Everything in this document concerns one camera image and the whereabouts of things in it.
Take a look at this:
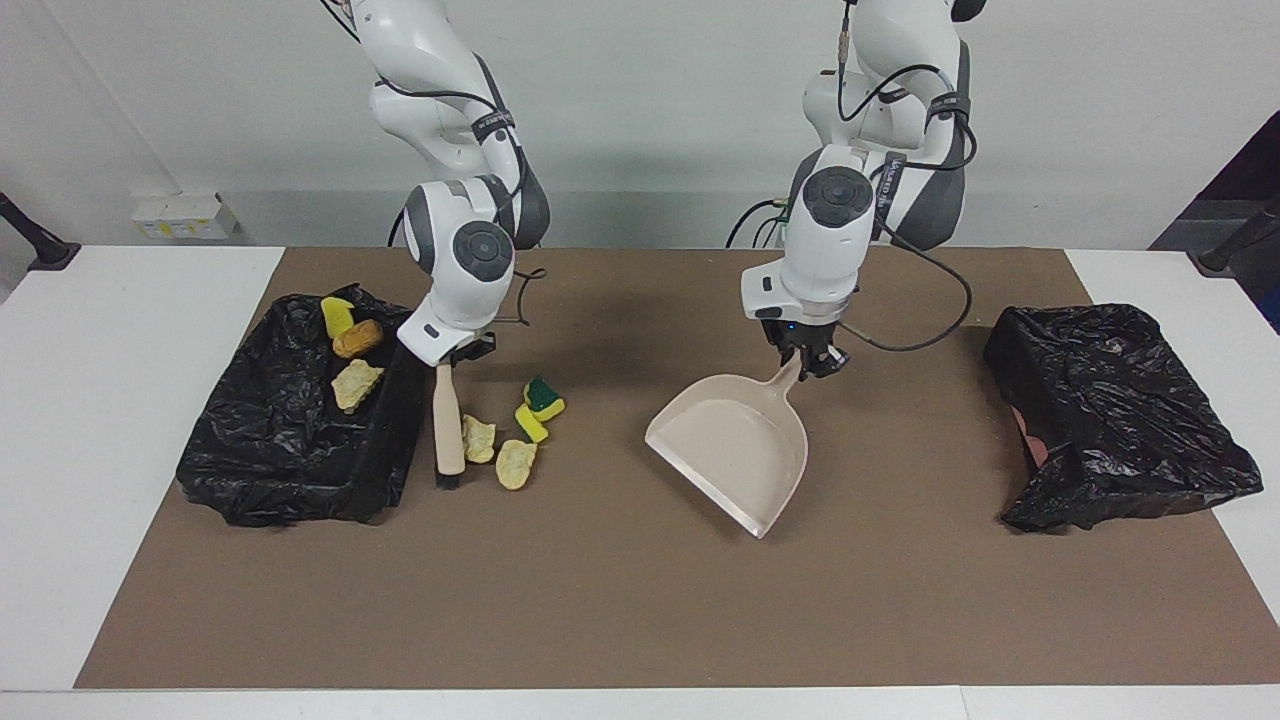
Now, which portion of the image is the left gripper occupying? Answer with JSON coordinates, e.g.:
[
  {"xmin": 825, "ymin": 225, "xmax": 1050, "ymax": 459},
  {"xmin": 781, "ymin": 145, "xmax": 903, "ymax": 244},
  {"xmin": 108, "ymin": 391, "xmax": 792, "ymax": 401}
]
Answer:
[{"xmin": 760, "ymin": 316, "xmax": 852, "ymax": 380}]

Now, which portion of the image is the beige plastic dustpan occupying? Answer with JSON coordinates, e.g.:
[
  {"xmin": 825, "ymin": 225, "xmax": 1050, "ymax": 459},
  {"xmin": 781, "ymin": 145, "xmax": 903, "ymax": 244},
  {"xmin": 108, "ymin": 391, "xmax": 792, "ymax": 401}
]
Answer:
[{"xmin": 645, "ymin": 355, "xmax": 810, "ymax": 540}]

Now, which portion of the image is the beige brush with black bristles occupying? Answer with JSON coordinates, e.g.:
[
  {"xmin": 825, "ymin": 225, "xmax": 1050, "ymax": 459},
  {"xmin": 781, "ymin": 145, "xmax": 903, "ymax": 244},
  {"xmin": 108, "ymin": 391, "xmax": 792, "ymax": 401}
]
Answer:
[{"xmin": 433, "ymin": 362, "xmax": 469, "ymax": 492}]

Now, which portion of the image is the black bag lined bin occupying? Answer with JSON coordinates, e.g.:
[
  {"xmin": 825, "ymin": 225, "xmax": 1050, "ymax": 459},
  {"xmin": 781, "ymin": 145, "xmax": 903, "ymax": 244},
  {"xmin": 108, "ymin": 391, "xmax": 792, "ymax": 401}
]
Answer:
[
  {"xmin": 176, "ymin": 284, "xmax": 432, "ymax": 529},
  {"xmin": 983, "ymin": 303, "xmax": 1265, "ymax": 533}
]

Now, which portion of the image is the green and yellow sponge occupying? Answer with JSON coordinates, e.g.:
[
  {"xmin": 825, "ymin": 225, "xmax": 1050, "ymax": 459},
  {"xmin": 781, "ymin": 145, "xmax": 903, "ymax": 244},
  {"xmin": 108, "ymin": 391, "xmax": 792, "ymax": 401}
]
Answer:
[{"xmin": 523, "ymin": 376, "xmax": 567, "ymax": 423}]

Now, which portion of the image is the pale yellow foam piece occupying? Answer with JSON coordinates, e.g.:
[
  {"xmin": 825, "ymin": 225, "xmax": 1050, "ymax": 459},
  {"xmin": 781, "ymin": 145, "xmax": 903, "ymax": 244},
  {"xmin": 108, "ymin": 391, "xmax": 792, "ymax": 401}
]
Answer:
[
  {"xmin": 331, "ymin": 358, "xmax": 386, "ymax": 414},
  {"xmin": 461, "ymin": 413, "xmax": 498, "ymax": 465},
  {"xmin": 495, "ymin": 438, "xmax": 539, "ymax": 492}
]

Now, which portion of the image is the black stand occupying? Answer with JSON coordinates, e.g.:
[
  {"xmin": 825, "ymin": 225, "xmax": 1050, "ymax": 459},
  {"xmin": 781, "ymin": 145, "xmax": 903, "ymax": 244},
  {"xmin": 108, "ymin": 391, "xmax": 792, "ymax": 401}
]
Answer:
[
  {"xmin": 1197, "ymin": 194, "xmax": 1280, "ymax": 277},
  {"xmin": 0, "ymin": 191, "xmax": 82, "ymax": 273}
]

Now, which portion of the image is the brown bread roll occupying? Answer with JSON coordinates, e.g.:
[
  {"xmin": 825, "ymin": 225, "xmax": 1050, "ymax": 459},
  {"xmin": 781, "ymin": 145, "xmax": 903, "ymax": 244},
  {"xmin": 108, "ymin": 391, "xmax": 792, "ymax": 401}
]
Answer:
[{"xmin": 332, "ymin": 318, "xmax": 386, "ymax": 360}]

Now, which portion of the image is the black cable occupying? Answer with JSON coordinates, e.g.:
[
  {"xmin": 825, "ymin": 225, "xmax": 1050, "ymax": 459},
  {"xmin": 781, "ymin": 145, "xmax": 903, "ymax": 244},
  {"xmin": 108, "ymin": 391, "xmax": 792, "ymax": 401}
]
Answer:
[
  {"xmin": 488, "ymin": 266, "xmax": 549, "ymax": 328},
  {"xmin": 724, "ymin": 198, "xmax": 797, "ymax": 250},
  {"xmin": 838, "ymin": 228, "xmax": 974, "ymax": 354}
]

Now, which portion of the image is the white wall socket box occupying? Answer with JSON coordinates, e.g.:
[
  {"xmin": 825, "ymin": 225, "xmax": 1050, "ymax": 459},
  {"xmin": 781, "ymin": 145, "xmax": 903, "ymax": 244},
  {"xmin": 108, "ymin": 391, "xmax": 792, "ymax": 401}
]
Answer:
[{"xmin": 131, "ymin": 192, "xmax": 242, "ymax": 242}]

